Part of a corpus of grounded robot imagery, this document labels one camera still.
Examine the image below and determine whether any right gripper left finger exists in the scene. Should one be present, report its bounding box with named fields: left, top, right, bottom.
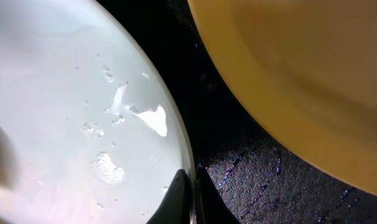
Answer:
left=147, top=169, right=193, bottom=224

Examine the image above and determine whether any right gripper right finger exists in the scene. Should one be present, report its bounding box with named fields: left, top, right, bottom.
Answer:
left=195, top=167, right=240, bottom=224

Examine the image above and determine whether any light blue plate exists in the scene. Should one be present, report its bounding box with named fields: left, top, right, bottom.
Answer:
left=0, top=0, right=195, bottom=223

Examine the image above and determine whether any yellow plate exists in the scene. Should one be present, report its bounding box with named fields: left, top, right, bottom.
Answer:
left=189, top=0, right=377, bottom=195

